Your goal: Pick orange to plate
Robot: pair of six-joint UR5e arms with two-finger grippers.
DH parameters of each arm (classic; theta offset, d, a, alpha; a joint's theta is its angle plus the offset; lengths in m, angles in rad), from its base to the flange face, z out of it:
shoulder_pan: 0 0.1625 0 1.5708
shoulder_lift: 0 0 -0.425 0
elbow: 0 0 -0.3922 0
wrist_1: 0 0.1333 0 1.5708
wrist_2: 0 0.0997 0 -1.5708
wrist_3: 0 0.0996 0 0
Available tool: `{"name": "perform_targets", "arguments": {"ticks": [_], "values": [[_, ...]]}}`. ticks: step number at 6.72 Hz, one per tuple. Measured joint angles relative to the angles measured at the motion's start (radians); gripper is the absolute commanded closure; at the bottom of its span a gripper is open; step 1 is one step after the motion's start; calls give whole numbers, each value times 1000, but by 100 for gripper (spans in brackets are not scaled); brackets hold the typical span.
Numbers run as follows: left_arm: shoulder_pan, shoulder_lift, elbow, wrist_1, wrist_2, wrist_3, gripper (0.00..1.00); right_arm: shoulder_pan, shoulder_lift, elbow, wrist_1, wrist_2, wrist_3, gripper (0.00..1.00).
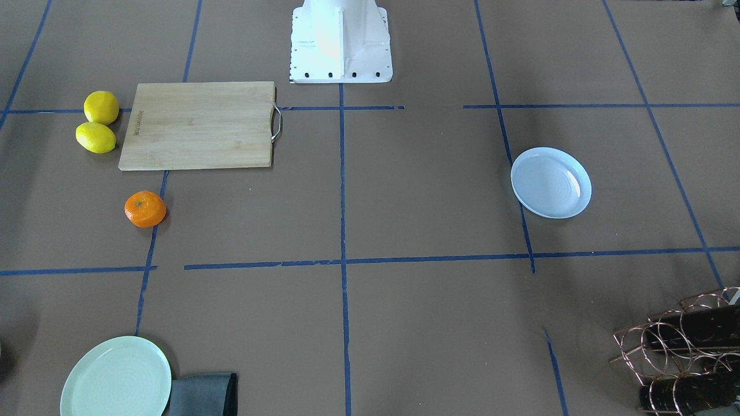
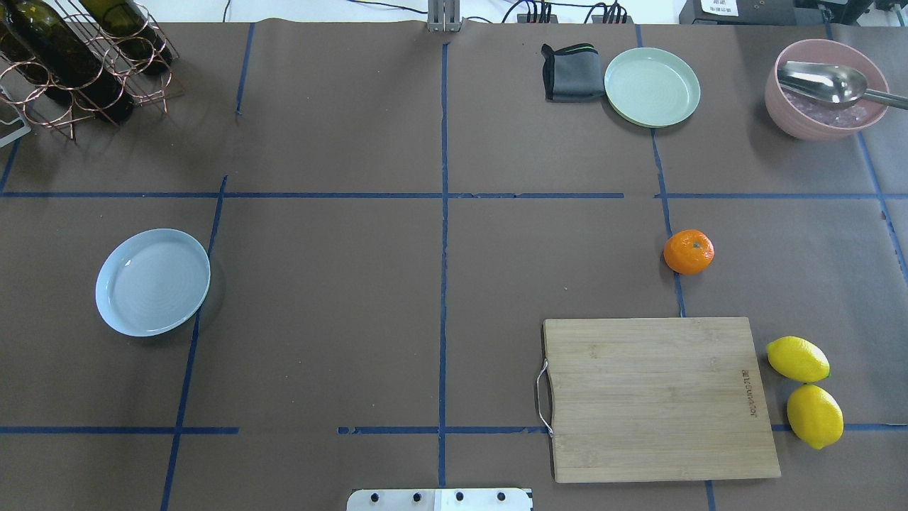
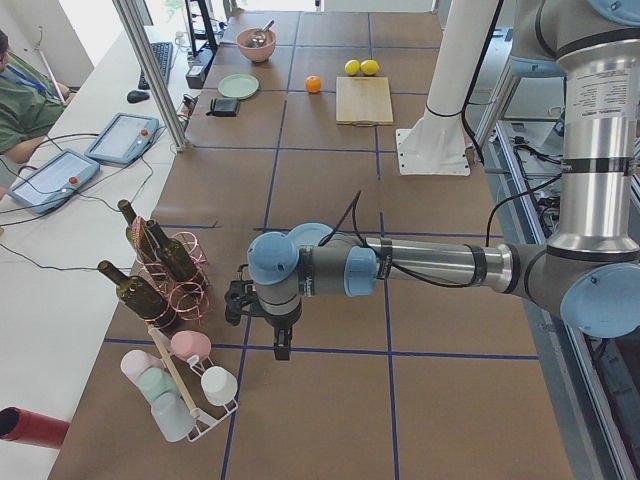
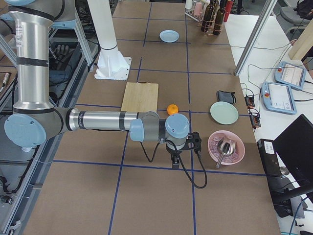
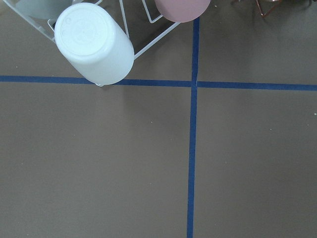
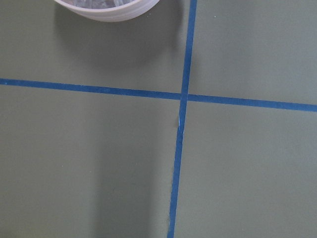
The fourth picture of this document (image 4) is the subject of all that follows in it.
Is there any dark wine bottle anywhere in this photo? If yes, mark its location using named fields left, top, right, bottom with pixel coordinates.
left=201, top=0, right=216, bottom=32
left=213, top=0, right=227, bottom=35

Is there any black computer box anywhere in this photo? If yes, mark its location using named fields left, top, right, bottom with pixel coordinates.
left=257, top=139, right=284, bottom=178

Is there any bamboo cutting board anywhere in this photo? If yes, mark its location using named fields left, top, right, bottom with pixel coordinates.
left=121, top=82, right=158, bottom=112

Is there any light blue plate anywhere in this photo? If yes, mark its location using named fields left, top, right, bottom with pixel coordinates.
left=159, top=30, right=179, bottom=43

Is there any grey folded cloth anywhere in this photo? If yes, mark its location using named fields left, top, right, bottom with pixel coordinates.
left=216, top=91, right=237, bottom=104

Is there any blue teach pendant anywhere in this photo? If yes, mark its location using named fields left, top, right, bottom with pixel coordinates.
left=274, top=61, right=307, bottom=90
left=261, top=82, right=297, bottom=115

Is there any orange mandarin fruit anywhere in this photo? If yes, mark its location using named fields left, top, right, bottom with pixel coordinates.
left=167, top=104, right=179, bottom=115

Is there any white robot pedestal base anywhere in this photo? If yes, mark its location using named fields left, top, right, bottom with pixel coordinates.
left=88, top=0, right=132, bottom=81

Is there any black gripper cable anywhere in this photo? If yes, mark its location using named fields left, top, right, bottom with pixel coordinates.
left=139, top=133, right=208, bottom=189

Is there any wooden board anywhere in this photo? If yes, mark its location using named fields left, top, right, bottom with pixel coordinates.
left=288, top=20, right=313, bottom=60

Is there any light green plate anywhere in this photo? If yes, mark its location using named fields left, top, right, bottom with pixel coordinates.
left=210, top=101, right=239, bottom=125

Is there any pink bowl with ice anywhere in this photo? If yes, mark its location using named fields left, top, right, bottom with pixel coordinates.
left=208, top=130, right=245, bottom=168

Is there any black monitor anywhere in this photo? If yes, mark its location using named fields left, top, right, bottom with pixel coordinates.
left=274, top=114, right=313, bottom=183

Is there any blue teach pendant near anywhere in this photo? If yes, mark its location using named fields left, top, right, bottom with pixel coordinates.
left=261, top=82, right=297, bottom=115

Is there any pink cup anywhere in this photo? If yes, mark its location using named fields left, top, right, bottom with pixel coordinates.
left=193, top=2, right=202, bottom=16

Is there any aluminium frame post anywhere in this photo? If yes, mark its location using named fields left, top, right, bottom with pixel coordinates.
left=234, top=0, right=277, bottom=76

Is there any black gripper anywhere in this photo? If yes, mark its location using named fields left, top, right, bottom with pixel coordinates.
left=166, top=144, right=182, bottom=169

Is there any black power strip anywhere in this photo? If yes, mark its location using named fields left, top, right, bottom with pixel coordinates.
left=245, top=95, right=261, bottom=130

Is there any silver UR robot arm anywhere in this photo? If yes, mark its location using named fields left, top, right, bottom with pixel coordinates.
left=4, top=0, right=191, bottom=168

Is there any copper wire bottle rack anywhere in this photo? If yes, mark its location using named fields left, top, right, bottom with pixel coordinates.
left=203, top=0, right=220, bottom=35

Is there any metal scoop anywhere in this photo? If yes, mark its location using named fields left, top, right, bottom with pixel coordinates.
left=216, top=137, right=236, bottom=168

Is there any blue teach pendant far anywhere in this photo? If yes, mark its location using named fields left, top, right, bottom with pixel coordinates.
left=274, top=61, right=307, bottom=90

